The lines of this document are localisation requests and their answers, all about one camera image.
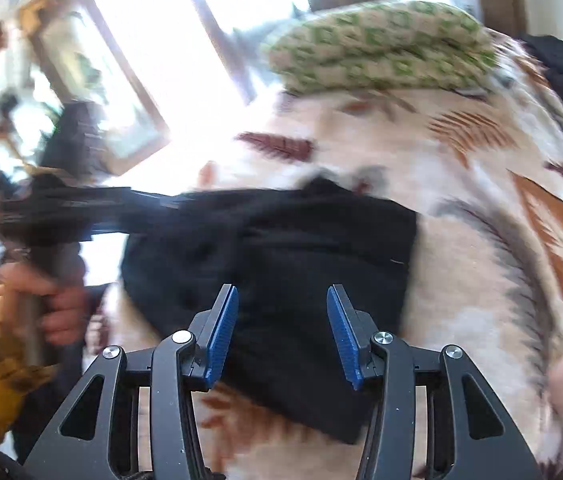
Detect dark cloth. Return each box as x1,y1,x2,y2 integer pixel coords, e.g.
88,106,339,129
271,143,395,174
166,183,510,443
519,34,563,141

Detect black pants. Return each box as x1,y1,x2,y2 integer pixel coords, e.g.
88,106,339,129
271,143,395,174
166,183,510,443
122,176,418,446

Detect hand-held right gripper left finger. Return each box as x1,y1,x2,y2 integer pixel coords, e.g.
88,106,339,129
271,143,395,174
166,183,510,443
22,284,240,480

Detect green checkered folded quilt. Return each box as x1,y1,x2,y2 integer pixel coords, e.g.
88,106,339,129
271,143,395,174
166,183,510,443
264,0,498,96

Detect leaf-patterned fleece blanket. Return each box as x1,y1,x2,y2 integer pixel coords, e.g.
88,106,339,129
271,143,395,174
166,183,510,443
86,35,563,480

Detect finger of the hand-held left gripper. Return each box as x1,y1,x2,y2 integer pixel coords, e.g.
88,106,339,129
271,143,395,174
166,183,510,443
59,186,197,208
86,207,162,237

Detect framed wall picture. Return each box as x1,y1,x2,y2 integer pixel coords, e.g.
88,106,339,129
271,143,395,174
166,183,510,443
36,0,170,176

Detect person's left hand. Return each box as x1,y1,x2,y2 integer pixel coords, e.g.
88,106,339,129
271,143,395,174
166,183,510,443
0,261,88,347

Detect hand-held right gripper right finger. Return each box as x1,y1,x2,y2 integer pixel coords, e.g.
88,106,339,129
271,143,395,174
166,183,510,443
326,284,545,480

